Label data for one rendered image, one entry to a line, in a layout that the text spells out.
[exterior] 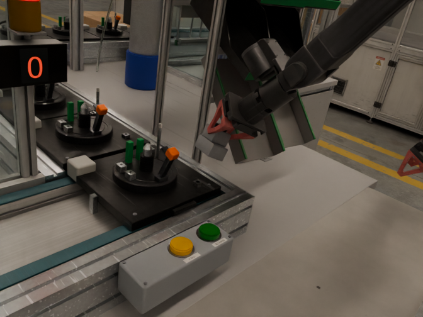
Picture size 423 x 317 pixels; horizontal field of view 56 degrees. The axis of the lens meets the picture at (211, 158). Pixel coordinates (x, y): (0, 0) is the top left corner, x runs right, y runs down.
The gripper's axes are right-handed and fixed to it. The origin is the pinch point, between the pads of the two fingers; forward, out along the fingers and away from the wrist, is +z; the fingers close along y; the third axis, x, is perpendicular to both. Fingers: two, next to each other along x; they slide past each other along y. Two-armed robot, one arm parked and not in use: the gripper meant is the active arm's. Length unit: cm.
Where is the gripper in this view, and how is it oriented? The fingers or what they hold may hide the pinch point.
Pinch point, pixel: (218, 133)
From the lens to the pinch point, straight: 87.1
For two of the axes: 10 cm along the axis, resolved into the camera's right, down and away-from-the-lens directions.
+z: -6.6, 4.3, 6.2
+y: -7.4, -2.6, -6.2
